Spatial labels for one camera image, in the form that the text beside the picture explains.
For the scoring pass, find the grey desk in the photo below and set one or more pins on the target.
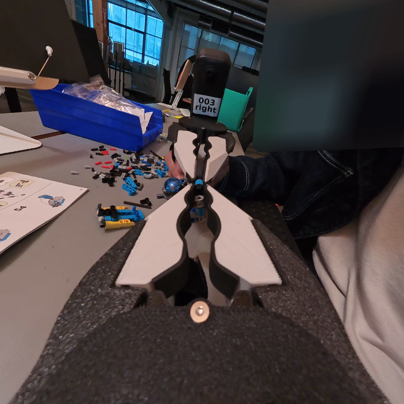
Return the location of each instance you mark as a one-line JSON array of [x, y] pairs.
[[50, 284]]

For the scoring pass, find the white shirt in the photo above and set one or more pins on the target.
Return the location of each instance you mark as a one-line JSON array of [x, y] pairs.
[[366, 284]]

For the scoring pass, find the person's right forearm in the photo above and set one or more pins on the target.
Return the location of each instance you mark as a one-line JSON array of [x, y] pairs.
[[303, 189]]

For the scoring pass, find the green plastic bin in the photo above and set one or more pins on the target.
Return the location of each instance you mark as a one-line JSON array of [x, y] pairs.
[[232, 110]]

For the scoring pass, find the person's right hand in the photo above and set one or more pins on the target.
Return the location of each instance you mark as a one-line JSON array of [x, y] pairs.
[[173, 167]]

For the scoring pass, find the pile of loose brick parts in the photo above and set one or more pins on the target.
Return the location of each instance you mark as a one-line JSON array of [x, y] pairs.
[[126, 167]]

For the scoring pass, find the blue plastic bin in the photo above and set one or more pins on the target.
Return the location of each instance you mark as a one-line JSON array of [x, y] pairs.
[[88, 117]]

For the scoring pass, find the yellow blue brick assembly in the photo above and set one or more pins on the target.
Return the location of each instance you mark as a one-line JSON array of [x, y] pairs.
[[123, 216]]

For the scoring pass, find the black axle rod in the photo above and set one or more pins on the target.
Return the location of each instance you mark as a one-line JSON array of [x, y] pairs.
[[136, 203]]

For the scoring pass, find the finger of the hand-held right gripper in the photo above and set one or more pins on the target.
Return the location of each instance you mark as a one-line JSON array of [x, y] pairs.
[[186, 151], [219, 154]]

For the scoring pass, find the black blue brick assembly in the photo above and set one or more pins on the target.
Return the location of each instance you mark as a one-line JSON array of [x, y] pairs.
[[197, 202]]

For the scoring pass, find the white stand base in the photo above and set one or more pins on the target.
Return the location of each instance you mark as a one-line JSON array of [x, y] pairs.
[[16, 140]]

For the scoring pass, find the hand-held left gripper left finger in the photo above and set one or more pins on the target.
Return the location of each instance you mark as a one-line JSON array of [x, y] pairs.
[[148, 252]]

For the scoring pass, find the building instruction booklet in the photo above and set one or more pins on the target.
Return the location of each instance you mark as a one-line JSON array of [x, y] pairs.
[[31, 202]]

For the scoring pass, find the clear plastic bag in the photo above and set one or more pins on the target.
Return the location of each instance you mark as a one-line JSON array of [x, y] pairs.
[[107, 98]]

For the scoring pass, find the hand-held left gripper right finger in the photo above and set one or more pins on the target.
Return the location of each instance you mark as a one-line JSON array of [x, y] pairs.
[[249, 252]]

